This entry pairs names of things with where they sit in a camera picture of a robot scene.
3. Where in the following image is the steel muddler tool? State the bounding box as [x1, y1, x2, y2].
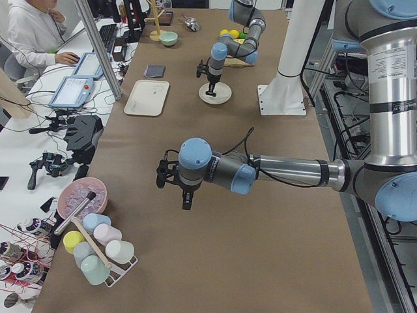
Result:
[53, 191, 96, 235]

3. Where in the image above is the round cream plate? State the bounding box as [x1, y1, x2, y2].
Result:
[199, 82, 232, 105]

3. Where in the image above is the white cup rack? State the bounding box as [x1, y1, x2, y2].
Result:
[104, 256, 139, 288]

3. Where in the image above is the person in white hoodie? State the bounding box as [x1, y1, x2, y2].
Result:
[7, 0, 79, 69]

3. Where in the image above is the teach pendant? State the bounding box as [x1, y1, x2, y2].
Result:
[72, 52, 104, 80]
[49, 76, 94, 109]

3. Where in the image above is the mint green bowl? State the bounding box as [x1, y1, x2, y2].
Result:
[160, 31, 178, 47]

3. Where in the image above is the white cup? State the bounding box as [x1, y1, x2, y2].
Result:
[106, 240, 134, 264]

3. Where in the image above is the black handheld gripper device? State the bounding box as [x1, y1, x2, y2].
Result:
[27, 152, 73, 190]

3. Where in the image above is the pink cup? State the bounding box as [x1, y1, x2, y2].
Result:
[93, 223, 122, 246]

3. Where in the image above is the grey folded cloth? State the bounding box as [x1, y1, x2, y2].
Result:
[143, 65, 165, 78]

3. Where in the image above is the blue cup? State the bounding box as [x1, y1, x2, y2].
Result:
[82, 213, 111, 234]

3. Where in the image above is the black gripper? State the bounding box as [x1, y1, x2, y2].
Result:
[156, 149, 201, 210]
[196, 58, 222, 97]

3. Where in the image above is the wooden mug tree stand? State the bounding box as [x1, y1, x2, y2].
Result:
[145, 0, 165, 42]

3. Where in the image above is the aluminium frame post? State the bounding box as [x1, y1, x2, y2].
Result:
[74, 0, 122, 100]

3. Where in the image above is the near teach pendant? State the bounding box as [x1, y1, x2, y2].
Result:
[49, 76, 94, 109]

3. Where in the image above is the far teach pendant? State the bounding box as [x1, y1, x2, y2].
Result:
[72, 52, 104, 80]

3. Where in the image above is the yellow cup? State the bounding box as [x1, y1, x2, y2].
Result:
[63, 230, 85, 254]

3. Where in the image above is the steel scoop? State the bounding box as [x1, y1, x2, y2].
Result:
[181, 13, 201, 32]

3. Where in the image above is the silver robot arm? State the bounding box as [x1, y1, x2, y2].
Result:
[196, 1, 266, 104]
[156, 1, 416, 222]

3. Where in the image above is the black keyboard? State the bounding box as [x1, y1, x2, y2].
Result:
[99, 23, 117, 53]

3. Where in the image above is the yellow lemon near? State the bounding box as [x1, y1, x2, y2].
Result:
[229, 29, 240, 39]

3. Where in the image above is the mint cup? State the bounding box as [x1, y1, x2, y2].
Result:
[80, 255, 110, 286]

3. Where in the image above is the pink bowl with ice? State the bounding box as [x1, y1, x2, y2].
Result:
[57, 177, 108, 220]

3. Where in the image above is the black stand mount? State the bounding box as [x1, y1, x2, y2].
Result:
[64, 115, 104, 181]

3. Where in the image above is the bamboo cutting board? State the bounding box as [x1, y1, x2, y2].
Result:
[219, 36, 258, 67]

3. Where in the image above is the grey cup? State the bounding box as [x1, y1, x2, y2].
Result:
[73, 241, 96, 268]

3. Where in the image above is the cream rabbit tray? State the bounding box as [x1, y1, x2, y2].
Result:
[124, 80, 169, 117]

